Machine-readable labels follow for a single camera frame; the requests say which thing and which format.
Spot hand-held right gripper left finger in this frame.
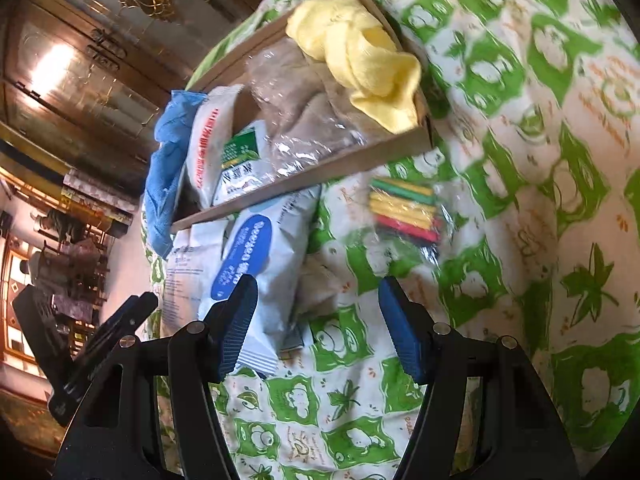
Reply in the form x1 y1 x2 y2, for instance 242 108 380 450
52 274 261 480

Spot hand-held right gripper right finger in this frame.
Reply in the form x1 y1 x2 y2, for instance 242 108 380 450
377 275 581 480

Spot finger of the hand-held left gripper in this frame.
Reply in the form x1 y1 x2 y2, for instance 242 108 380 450
12 285 68 396
50 291 161 428

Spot large white pouch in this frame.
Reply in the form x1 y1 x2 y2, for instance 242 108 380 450
162 225 231 338

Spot white pouch with blue label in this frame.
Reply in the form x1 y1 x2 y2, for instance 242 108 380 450
200 187 323 376

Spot green and white granule packet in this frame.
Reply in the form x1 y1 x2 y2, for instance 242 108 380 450
212 125 271 206

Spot white packet with red print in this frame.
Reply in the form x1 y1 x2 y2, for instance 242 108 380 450
186 85 246 206

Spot cardboard box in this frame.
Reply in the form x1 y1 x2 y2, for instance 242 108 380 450
170 0 436 233

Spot blue knotted towel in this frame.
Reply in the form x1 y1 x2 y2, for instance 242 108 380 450
142 90 207 261

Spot clear bag of brown cloth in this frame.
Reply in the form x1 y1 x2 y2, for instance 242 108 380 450
247 40 386 181

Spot yellow knotted towel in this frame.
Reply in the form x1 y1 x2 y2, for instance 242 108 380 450
286 0 423 135

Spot wooden chairs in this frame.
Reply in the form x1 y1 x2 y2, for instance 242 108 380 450
27 210 111 321

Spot bag of coloured sticks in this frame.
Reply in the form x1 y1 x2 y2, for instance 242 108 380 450
367 175 456 266

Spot green printed blanket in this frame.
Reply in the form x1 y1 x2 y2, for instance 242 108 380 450
140 0 640 480

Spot wooden cabinet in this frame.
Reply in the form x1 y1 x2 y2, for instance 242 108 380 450
0 0 241 196

